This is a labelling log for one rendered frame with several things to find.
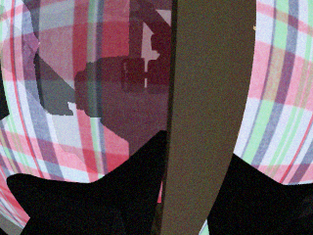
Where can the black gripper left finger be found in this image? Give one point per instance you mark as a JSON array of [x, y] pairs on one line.
[[123, 202]]

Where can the long brown wooden plank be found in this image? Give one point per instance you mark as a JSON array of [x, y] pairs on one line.
[[212, 49]]

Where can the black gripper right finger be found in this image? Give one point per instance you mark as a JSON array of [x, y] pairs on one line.
[[251, 203]]

